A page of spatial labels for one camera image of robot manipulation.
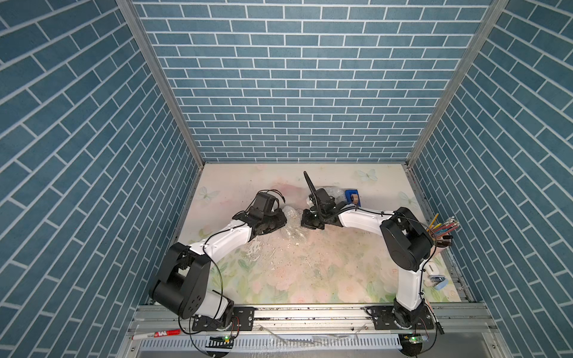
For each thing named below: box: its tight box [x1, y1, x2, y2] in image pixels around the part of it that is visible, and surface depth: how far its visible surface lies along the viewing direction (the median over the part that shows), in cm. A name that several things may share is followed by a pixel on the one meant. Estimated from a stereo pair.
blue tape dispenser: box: [344, 189, 362, 207], surface depth 101 cm
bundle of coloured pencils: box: [426, 213, 461, 238], surface depth 82 cm
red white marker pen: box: [131, 328, 182, 341], surface depth 71 cm
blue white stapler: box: [428, 274, 448, 291], surface depth 82 cm
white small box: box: [425, 261, 440, 276], surface depth 86 cm
